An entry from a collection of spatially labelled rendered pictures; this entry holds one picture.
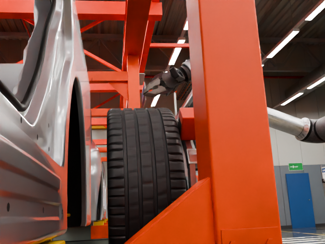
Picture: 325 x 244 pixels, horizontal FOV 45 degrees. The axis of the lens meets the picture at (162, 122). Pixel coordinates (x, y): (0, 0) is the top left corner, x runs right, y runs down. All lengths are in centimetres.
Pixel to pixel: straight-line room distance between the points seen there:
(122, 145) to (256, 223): 47
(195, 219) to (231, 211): 9
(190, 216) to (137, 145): 35
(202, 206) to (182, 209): 5
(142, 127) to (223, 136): 36
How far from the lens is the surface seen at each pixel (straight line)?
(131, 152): 118
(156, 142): 121
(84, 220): 190
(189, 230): 95
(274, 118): 188
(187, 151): 126
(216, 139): 97
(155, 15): 511
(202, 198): 96
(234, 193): 96
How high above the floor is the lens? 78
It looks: 13 degrees up
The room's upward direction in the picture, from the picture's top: 3 degrees counter-clockwise
